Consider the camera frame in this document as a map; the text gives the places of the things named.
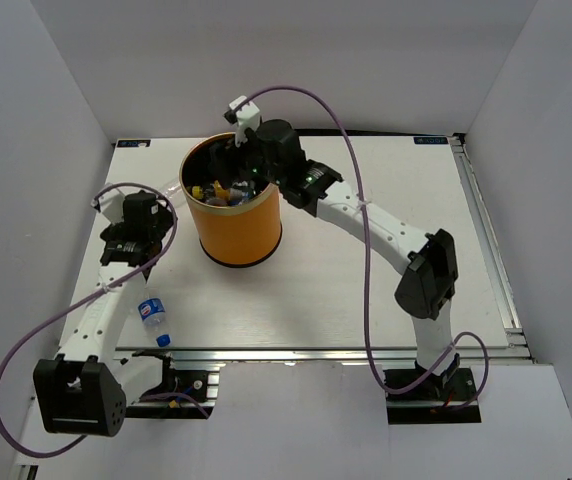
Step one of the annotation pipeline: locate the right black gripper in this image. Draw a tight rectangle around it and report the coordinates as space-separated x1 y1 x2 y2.
209 125 286 190

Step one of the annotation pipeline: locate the blue label blue cap bottle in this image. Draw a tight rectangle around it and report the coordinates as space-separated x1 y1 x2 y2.
137 297 172 348

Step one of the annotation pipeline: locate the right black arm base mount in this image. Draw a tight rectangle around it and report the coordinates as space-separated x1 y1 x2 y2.
386 368 482 425

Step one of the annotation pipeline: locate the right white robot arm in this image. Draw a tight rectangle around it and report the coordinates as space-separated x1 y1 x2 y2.
209 120 459 399

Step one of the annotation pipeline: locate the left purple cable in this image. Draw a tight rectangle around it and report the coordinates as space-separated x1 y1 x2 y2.
0 182 180 457

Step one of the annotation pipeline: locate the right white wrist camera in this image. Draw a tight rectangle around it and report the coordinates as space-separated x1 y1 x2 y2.
223 96 262 147

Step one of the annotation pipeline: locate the orange label yellow cap bottle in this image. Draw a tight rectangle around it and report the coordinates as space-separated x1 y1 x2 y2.
190 181 230 203

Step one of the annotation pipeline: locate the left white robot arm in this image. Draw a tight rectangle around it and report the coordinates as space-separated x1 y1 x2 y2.
33 190 178 437

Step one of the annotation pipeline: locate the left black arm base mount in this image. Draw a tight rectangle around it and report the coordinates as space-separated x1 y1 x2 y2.
120 350 218 420

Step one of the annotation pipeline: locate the blue bottle inside bin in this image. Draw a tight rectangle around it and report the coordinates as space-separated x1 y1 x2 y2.
228 191 255 207

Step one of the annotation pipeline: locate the red label red cap bottle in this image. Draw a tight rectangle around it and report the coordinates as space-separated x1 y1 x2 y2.
205 197 228 207

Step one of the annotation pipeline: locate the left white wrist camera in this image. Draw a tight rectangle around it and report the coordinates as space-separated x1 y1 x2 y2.
91 185 125 224

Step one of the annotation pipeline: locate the aluminium table rail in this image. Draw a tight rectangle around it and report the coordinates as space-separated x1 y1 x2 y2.
113 345 422 366
448 133 536 364

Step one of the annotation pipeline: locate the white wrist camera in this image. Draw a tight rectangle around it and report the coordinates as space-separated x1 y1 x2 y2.
223 96 262 147
91 185 125 224

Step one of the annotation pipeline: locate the orange cylindrical bin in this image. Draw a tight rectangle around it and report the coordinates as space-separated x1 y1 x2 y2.
179 133 283 268

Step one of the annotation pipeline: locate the clear crushed plastic bottle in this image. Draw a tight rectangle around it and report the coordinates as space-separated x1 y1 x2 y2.
161 179 186 209

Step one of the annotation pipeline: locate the front aluminium table rail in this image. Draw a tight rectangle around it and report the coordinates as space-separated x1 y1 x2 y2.
113 345 422 366

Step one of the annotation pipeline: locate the right aluminium table rail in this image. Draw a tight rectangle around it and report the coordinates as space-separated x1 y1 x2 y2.
448 133 536 364

